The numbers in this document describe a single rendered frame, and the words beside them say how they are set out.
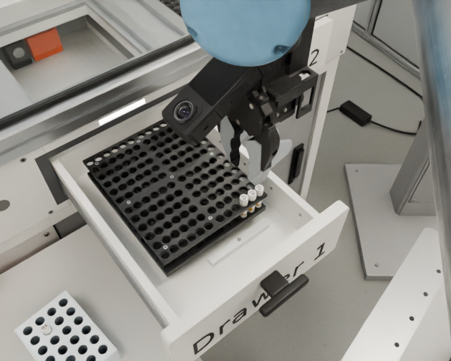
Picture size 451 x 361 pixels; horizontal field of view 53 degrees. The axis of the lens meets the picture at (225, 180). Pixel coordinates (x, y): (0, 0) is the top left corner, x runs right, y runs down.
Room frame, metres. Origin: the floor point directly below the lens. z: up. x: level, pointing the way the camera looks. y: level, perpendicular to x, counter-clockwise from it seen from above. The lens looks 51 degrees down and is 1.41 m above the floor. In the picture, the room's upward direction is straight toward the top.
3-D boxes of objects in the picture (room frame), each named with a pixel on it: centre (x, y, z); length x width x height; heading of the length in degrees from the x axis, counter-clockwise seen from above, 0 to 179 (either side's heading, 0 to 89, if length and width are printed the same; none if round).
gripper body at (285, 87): (0.38, -0.04, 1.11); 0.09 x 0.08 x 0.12; 129
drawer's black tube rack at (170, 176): (0.42, 0.08, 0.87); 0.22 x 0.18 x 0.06; 39
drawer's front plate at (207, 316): (0.26, -0.05, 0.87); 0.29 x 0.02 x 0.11; 129
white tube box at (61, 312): (0.21, 0.22, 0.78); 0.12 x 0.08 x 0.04; 46
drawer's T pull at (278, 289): (0.24, -0.06, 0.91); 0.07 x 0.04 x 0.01; 129
